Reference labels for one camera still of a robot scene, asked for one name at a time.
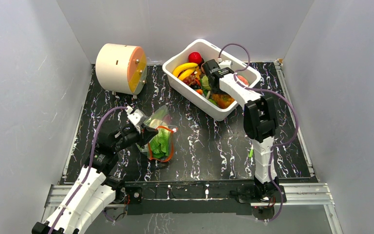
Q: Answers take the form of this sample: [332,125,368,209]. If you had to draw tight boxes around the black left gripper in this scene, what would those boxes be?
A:
[113,124,159,153]

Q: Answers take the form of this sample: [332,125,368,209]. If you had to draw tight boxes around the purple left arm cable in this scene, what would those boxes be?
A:
[46,106,128,234]

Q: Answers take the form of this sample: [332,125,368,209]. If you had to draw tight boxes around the cream round drum appliance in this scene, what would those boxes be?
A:
[95,43,148,96]

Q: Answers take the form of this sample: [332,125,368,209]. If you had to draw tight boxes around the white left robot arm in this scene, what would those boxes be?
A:
[32,123,158,234]

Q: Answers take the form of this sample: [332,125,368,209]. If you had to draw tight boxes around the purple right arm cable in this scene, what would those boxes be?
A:
[217,42,300,222]

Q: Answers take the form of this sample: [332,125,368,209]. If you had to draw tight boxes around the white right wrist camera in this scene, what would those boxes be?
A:
[217,58,233,69]

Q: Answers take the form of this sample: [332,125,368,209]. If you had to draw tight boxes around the clear zip bag orange zipper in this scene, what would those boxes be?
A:
[136,105,178,162]

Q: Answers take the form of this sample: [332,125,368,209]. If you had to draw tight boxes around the yellow banana toy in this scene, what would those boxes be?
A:
[172,62,198,77]
[178,68,195,81]

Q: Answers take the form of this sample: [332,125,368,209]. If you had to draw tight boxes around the white plastic bin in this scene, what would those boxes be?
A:
[162,39,262,122]

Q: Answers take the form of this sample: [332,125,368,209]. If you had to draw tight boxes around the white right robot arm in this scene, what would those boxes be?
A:
[203,59,278,202]

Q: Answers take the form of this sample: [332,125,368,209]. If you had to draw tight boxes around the round green cabbage toy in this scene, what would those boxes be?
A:
[201,75,211,91]

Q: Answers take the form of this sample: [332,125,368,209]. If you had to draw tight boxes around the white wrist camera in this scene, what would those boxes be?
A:
[126,106,147,126]
[217,58,233,69]

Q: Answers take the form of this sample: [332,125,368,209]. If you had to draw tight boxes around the grape bunch toy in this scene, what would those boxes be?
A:
[183,75,200,87]

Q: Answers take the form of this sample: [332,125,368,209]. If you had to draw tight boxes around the red apple toy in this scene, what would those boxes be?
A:
[188,52,203,64]

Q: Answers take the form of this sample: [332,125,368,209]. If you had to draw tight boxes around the napa cabbage toy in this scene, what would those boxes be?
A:
[148,126,174,162]

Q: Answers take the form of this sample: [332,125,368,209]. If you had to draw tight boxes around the white green pen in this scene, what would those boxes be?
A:
[248,145,254,158]

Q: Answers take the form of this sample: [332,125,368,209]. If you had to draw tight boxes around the watermelon slice toy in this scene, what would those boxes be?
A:
[237,75,249,87]

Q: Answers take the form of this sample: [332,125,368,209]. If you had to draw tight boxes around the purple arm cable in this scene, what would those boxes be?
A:
[46,106,128,234]
[217,42,300,222]

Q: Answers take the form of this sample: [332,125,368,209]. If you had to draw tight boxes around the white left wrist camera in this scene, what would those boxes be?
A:
[126,106,147,126]

